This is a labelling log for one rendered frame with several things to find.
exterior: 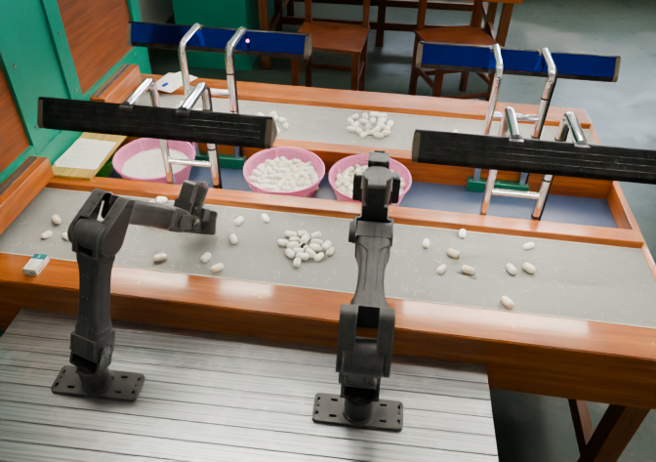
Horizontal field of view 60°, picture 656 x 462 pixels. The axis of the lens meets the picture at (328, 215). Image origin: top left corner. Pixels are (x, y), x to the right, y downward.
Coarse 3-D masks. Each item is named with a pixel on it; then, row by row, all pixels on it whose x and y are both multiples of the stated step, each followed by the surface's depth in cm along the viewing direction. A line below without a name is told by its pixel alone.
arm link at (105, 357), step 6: (102, 348) 122; (108, 348) 124; (72, 354) 125; (102, 354) 123; (108, 354) 124; (72, 360) 125; (78, 360) 126; (84, 360) 126; (102, 360) 123; (108, 360) 125; (78, 366) 125; (84, 366) 124; (90, 366) 124; (96, 366) 124; (102, 366) 124; (96, 372) 123
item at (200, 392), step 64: (64, 320) 146; (0, 384) 131; (192, 384) 132; (256, 384) 132; (320, 384) 132; (384, 384) 132; (448, 384) 133; (0, 448) 119; (64, 448) 119; (128, 448) 119; (192, 448) 119; (256, 448) 120; (320, 448) 120; (384, 448) 120; (448, 448) 120
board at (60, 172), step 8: (80, 136) 196; (88, 136) 196; (96, 136) 196; (104, 136) 196; (112, 136) 197; (120, 136) 197; (120, 144) 195; (112, 152) 190; (104, 160) 185; (56, 168) 181; (64, 168) 181; (72, 168) 181; (80, 168) 181; (56, 176) 178; (64, 176) 178; (72, 176) 177; (80, 176) 177; (88, 176) 178
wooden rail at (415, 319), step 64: (0, 256) 150; (0, 320) 154; (128, 320) 146; (192, 320) 142; (256, 320) 139; (320, 320) 136; (448, 320) 136; (512, 320) 136; (576, 320) 136; (512, 384) 140; (576, 384) 137; (640, 384) 133
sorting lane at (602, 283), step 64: (64, 192) 177; (64, 256) 154; (128, 256) 155; (192, 256) 155; (256, 256) 156; (448, 256) 157; (512, 256) 158; (576, 256) 158; (640, 256) 158; (640, 320) 140
